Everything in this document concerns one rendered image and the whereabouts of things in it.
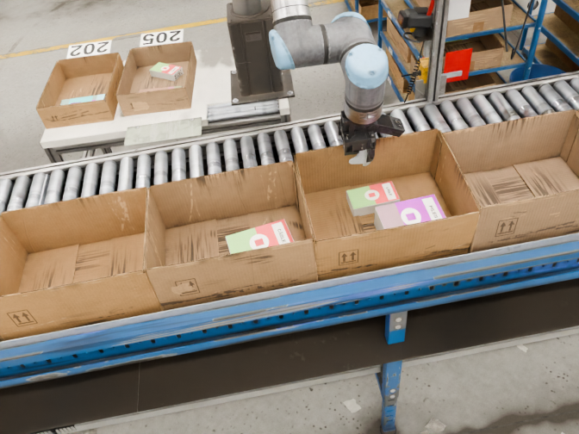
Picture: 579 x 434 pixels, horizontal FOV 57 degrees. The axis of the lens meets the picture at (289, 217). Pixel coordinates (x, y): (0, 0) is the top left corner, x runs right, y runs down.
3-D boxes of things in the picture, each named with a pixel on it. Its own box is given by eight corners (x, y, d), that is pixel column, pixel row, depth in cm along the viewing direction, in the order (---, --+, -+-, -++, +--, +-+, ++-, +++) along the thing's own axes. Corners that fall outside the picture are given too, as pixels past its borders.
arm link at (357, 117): (377, 81, 127) (389, 111, 122) (376, 96, 131) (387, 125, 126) (340, 87, 127) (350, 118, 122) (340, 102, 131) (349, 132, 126)
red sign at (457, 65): (467, 78, 207) (472, 47, 198) (468, 79, 206) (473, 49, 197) (426, 85, 206) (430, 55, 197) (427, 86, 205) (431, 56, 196)
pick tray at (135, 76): (197, 60, 245) (192, 40, 238) (191, 108, 218) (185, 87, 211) (136, 68, 246) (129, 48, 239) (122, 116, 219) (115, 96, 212)
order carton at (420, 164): (432, 170, 154) (439, 127, 141) (469, 253, 136) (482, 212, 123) (297, 195, 153) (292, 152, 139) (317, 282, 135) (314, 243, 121)
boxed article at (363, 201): (345, 198, 150) (345, 190, 147) (390, 189, 151) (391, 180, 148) (353, 217, 145) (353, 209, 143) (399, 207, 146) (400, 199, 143)
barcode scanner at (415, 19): (393, 34, 194) (398, 6, 187) (424, 34, 196) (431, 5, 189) (398, 43, 190) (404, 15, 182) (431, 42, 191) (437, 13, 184)
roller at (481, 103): (483, 99, 210) (482, 89, 206) (549, 187, 173) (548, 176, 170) (470, 104, 210) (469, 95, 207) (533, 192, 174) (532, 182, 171)
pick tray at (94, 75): (127, 71, 244) (120, 52, 237) (114, 120, 218) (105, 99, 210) (65, 79, 245) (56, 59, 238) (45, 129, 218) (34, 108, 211)
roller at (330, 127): (335, 127, 208) (335, 116, 204) (370, 221, 172) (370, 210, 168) (323, 129, 208) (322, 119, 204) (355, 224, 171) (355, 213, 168)
